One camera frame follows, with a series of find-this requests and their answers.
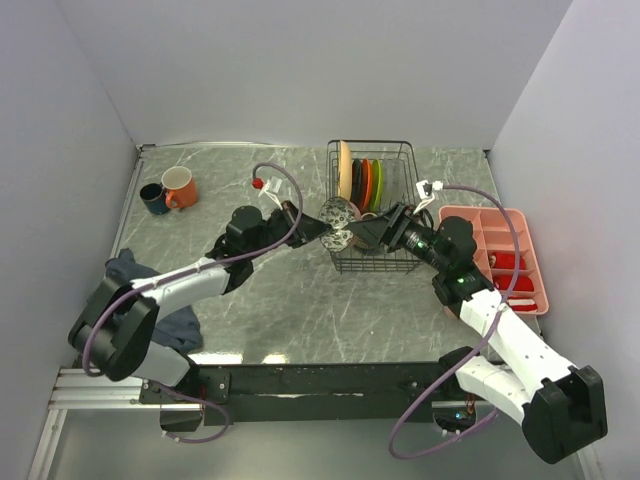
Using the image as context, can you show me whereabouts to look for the pink divided tray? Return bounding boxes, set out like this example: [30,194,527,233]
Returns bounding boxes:
[439,205,549,317]

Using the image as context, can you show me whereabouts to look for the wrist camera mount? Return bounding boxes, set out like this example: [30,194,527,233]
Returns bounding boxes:
[413,180,444,215]
[251,176,283,214]

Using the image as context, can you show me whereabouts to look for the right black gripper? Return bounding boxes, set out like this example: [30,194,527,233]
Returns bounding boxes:
[348,201,449,272]

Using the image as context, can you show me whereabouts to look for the orange mug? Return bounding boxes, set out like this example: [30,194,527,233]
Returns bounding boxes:
[161,166,198,209]

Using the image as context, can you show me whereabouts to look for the black wire dish rack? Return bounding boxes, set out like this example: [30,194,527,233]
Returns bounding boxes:
[326,140,419,273]

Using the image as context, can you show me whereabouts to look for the orange plate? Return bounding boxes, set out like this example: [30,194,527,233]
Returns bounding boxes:
[360,159,373,213]

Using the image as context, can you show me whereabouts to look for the black plate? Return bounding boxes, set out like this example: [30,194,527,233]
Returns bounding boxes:
[350,159,367,211]

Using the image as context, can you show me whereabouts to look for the pink patterned bowl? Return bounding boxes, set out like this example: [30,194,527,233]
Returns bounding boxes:
[319,197,361,253]

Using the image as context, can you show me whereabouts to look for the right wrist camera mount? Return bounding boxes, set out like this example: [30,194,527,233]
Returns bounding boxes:
[413,180,444,215]

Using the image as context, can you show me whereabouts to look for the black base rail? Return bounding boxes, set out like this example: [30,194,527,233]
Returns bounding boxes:
[138,360,506,426]

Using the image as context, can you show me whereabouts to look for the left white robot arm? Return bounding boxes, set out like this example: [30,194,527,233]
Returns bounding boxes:
[68,201,331,402]

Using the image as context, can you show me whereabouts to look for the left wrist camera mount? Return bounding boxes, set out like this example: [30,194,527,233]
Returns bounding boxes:
[251,176,283,214]

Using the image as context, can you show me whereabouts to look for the beige plate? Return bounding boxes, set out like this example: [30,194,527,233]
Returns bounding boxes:
[338,140,352,201]

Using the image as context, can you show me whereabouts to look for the red item in tray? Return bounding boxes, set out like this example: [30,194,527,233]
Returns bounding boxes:
[493,275,541,312]
[488,251,527,270]

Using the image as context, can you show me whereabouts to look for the blue cloth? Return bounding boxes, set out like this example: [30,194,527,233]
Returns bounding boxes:
[105,248,204,354]

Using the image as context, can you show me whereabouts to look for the green plate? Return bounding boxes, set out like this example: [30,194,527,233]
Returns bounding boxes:
[369,159,385,212]

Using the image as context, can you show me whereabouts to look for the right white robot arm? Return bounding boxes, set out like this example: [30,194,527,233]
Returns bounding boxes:
[347,204,608,464]

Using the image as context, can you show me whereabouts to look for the dark blue mug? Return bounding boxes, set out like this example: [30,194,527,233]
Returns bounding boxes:
[139,183,170,216]

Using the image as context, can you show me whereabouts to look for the dark brown patterned bowl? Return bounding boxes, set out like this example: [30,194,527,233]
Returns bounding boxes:
[348,212,379,251]

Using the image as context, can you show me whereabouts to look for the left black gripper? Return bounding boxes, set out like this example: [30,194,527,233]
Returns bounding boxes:
[246,199,331,260]

